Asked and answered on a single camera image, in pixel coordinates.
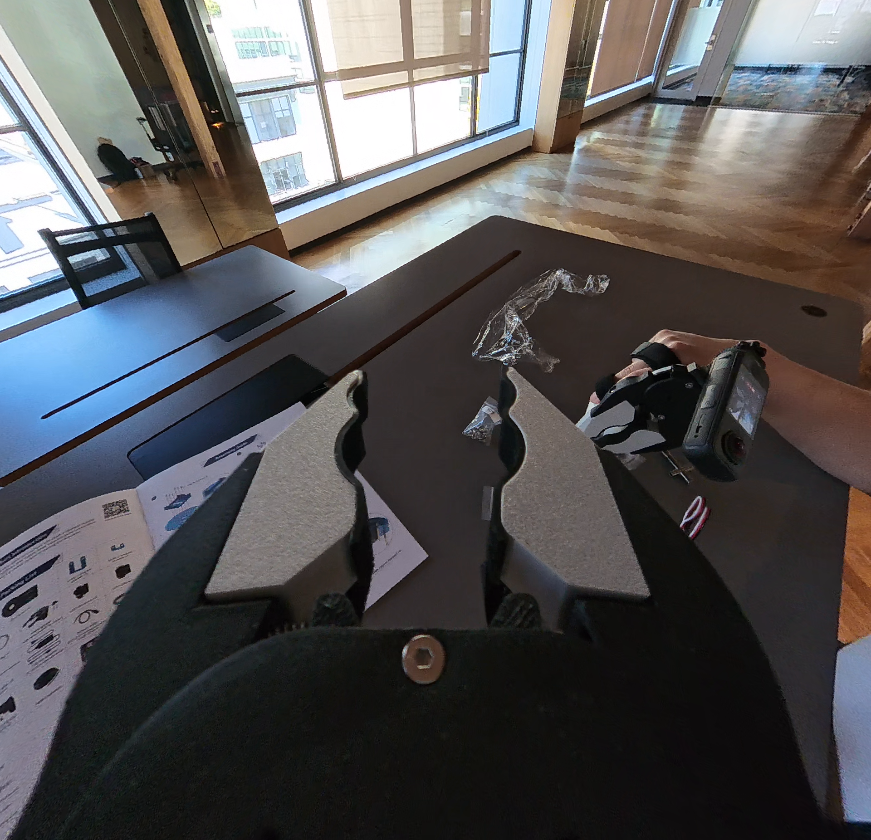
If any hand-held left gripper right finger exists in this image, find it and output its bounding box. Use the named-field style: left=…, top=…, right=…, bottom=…
left=483, top=366, right=652, bottom=635

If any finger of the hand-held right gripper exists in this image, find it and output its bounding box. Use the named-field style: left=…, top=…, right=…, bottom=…
left=576, top=413, right=673, bottom=456
left=589, top=376, right=653, bottom=425

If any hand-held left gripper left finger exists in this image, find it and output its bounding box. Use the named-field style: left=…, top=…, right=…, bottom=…
left=203, top=369, right=374, bottom=625

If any person's right forearm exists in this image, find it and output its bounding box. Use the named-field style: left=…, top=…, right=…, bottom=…
left=755, top=345, right=871, bottom=497

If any dark grey desk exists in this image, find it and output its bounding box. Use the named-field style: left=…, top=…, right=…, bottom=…
left=0, top=215, right=866, bottom=820

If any light grey desk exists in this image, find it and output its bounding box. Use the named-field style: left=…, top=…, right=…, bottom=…
left=0, top=244, right=348, bottom=488

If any person's right hand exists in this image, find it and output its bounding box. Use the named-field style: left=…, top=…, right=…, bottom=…
left=589, top=330, right=766, bottom=407

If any crumpled clear plastic wrap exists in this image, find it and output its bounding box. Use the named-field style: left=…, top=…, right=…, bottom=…
left=473, top=269, right=611, bottom=374

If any illustrated assembly manual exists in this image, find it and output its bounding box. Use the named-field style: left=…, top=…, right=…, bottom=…
left=0, top=403, right=430, bottom=817

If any black mesh chair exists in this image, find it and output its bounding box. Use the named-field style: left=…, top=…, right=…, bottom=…
left=39, top=213, right=183, bottom=310

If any patterned rug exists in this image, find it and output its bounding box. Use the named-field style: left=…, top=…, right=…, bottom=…
left=718, top=70, right=871, bottom=114

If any large window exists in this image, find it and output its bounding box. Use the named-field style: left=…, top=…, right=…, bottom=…
left=197, top=0, right=542, bottom=205

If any glass door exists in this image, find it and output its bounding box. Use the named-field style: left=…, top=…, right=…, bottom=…
left=655, top=0, right=734, bottom=103

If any black backpack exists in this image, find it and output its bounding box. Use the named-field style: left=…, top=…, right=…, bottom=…
left=95, top=138, right=142, bottom=186

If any frosted glass partition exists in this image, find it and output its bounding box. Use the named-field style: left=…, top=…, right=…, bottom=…
left=731, top=0, right=871, bottom=68

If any tall side window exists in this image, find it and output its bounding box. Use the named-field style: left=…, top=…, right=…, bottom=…
left=0, top=58, right=106, bottom=300

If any beige roller blind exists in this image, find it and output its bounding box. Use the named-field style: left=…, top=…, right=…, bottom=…
left=325, top=0, right=492, bottom=101

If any wooden pillar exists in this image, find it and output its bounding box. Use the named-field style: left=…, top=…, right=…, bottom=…
left=126, top=0, right=227, bottom=180

